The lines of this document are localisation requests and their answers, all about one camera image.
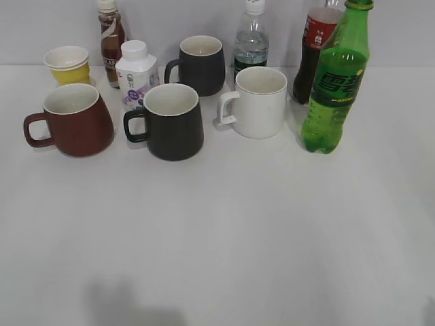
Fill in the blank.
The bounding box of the black mug rear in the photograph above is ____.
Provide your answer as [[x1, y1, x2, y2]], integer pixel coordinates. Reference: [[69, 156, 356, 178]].
[[164, 35, 226, 96]]

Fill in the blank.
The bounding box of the black mug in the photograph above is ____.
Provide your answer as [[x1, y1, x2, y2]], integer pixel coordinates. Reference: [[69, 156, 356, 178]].
[[164, 35, 226, 96], [123, 83, 204, 161]]

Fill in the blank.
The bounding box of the clear water bottle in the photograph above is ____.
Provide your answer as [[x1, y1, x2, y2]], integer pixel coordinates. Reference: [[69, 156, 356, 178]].
[[233, 0, 269, 79]]

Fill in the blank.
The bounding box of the black mug front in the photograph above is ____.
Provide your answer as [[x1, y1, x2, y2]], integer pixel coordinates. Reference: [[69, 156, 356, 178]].
[[123, 83, 204, 161]]

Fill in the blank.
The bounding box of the yellow paper cup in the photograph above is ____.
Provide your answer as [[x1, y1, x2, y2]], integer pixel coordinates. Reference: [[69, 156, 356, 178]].
[[43, 46, 91, 86]]

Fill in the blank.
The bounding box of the red ceramic mug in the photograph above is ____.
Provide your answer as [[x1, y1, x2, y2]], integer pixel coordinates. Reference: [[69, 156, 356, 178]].
[[23, 83, 115, 158]]

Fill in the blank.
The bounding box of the green soda bottle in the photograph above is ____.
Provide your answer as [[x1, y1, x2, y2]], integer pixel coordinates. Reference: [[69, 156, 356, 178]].
[[300, 1, 374, 153]]

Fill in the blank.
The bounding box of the white ceramic mug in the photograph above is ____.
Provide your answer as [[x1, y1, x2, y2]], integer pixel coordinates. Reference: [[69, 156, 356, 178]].
[[217, 67, 288, 139]]

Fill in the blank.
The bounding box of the brown drink bottle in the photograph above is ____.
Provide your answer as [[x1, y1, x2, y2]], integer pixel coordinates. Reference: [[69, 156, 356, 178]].
[[97, 0, 128, 89]]

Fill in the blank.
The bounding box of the small white milk bottle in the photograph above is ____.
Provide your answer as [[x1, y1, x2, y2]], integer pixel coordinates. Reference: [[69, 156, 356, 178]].
[[116, 40, 160, 111]]

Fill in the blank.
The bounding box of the cola bottle red label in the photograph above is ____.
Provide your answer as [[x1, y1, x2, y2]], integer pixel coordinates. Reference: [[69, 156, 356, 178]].
[[293, 1, 345, 105]]

